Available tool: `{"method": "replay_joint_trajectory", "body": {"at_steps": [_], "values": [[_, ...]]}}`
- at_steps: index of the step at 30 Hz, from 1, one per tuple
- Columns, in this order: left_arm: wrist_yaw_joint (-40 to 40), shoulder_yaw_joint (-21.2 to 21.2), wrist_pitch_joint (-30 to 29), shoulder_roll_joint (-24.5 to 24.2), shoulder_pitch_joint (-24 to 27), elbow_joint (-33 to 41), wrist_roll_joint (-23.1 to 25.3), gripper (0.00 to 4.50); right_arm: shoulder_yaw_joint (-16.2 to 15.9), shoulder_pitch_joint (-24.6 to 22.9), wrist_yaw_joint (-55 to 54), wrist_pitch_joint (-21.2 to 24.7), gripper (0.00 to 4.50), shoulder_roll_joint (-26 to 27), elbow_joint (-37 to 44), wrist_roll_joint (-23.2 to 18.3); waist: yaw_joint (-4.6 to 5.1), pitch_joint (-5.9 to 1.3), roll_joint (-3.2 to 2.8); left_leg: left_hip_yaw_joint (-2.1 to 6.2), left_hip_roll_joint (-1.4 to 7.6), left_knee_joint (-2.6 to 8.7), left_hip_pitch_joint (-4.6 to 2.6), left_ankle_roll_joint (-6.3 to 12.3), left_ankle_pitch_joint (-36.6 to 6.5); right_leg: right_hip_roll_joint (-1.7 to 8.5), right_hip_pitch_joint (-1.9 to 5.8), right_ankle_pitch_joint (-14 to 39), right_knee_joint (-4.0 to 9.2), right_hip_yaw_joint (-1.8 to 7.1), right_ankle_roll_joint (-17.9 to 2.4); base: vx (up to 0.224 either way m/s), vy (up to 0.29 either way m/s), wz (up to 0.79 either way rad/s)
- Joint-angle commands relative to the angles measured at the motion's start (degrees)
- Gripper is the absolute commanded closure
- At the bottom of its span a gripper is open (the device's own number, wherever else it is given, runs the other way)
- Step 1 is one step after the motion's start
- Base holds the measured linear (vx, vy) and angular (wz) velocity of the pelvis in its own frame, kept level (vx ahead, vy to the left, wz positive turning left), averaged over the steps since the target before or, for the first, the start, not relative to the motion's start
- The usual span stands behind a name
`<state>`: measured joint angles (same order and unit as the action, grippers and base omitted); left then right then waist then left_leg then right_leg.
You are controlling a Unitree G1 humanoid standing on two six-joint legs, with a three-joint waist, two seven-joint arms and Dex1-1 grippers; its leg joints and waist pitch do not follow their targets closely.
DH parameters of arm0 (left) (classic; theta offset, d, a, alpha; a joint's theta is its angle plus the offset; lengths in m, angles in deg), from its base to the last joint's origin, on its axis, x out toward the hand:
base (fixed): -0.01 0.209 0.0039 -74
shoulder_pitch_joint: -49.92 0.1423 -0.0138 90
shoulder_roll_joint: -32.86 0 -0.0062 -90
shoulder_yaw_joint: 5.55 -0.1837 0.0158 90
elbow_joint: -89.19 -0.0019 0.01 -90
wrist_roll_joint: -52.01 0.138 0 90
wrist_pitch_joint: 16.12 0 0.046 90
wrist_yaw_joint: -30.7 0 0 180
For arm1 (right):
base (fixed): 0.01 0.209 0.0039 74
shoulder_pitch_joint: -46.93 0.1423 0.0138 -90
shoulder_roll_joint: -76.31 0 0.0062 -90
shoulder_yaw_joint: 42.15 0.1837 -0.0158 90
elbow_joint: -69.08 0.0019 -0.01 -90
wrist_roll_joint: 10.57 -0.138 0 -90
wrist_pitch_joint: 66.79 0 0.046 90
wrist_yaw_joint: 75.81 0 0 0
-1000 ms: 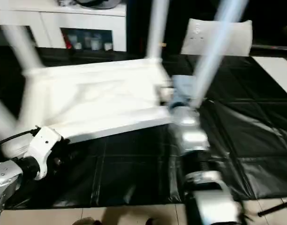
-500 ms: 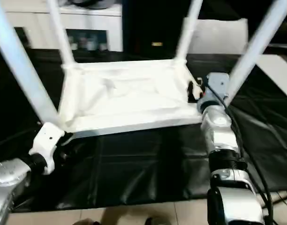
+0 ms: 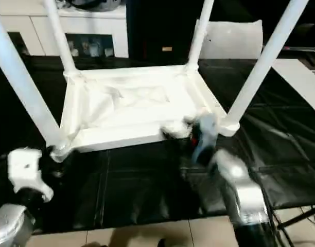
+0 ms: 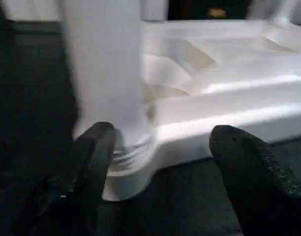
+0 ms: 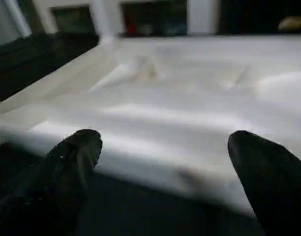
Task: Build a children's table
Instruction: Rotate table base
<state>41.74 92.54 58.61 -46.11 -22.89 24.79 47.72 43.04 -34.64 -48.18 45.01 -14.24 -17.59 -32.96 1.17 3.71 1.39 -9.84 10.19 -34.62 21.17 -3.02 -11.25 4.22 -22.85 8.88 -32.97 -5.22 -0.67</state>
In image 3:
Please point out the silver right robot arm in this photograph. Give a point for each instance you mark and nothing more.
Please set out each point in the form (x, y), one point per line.
(240, 185)

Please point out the black padded work mat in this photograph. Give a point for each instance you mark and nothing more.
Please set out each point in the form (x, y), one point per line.
(276, 128)

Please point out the white cabinet with glass doors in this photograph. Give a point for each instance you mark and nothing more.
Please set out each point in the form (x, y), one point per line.
(95, 23)

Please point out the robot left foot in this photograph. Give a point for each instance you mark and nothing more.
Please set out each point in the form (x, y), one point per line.
(95, 245)

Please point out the small white jar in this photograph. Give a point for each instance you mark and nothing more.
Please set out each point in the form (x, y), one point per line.
(109, 53)
(74, 52)

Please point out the small gold label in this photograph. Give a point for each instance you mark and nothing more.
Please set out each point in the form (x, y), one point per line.
(167, 48)

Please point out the black metal bar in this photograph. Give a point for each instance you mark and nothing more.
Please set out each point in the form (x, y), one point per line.
(299, 217)

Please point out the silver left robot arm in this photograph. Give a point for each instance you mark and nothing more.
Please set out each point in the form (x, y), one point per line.
(8, 223)

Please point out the white plastic table leg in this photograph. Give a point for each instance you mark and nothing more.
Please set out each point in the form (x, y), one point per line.
(18, 77)
(198, 38)
(59, 38)
(263, 64)

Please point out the white jar with blue print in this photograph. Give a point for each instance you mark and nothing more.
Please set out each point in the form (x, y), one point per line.
(94, 50)

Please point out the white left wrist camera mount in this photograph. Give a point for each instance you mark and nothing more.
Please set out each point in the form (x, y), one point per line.
(23, 164)

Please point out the white flat board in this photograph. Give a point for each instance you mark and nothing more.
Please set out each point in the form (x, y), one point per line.
(301, 82)

